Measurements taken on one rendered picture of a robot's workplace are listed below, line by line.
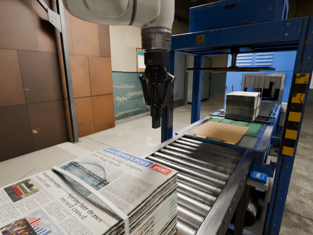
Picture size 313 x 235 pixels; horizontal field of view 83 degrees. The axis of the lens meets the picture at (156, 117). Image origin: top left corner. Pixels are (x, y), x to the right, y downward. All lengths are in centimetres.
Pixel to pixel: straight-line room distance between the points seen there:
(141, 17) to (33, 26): 311
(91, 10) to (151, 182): 42
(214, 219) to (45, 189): 52
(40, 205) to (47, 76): 318
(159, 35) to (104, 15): 15
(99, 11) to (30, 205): 44
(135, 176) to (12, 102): 305
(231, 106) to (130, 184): 172
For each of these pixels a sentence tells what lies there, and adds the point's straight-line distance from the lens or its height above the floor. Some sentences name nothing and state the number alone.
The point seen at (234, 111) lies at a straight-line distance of 204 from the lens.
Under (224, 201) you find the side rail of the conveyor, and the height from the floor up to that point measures 80.
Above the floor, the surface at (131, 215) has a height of 102.
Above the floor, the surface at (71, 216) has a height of 103.
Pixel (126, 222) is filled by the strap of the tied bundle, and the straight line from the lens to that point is 37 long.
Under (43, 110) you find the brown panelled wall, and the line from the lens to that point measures 354.
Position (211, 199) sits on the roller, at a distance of 80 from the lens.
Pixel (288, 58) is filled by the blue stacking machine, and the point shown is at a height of 149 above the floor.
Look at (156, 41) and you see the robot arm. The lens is 53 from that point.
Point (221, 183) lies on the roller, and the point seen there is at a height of 80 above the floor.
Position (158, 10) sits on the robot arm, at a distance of 54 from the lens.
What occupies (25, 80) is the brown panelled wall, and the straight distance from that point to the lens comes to 343.
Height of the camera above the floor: 128
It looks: 14 degrees down
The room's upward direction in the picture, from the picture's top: straight up
